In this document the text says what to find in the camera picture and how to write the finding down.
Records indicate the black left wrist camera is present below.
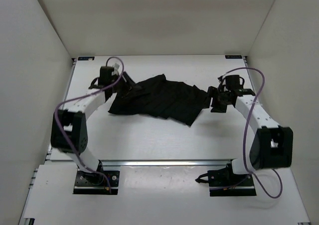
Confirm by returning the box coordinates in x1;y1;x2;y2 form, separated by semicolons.
89;66;119;89

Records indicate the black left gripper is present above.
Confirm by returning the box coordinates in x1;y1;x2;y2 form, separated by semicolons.
111;71;142;99

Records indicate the aluminium table rail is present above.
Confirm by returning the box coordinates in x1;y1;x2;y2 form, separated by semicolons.
101;160;231;167

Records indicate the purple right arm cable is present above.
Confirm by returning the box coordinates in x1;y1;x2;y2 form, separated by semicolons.
209;67;283;199

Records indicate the blue label sticker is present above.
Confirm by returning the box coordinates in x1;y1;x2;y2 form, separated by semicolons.
225;55;243;59
77;56;95;61

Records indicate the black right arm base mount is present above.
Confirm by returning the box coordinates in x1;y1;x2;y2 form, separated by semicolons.
195;168;257;197

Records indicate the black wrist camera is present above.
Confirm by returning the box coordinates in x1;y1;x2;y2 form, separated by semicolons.
89;66;119;89
217;75;245;92

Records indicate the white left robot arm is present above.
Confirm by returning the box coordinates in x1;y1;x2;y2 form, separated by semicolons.
50;68;142;184

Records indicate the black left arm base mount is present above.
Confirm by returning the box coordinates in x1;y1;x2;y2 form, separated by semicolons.
73;163;120;195

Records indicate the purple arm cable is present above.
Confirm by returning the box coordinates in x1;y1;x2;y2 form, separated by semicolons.
55;56;125;193
209;67;283;199

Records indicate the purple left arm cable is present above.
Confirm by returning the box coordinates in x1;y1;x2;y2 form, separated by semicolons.
55;56;125;193

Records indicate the blue label sticker left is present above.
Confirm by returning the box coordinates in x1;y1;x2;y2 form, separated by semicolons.
77;56;95;61

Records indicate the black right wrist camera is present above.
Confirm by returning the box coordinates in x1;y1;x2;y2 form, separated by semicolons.
217;75;245;92

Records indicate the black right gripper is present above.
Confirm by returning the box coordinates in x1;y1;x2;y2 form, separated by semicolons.
201;87;231;113

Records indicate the blue label sticker right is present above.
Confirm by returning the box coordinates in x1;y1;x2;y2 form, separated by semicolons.
225;55;243;59

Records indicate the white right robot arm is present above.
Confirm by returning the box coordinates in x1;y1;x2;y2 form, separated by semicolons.
208;86;293;185

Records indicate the black pleated skirt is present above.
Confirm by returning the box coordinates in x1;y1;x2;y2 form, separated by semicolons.
109;74;210;126

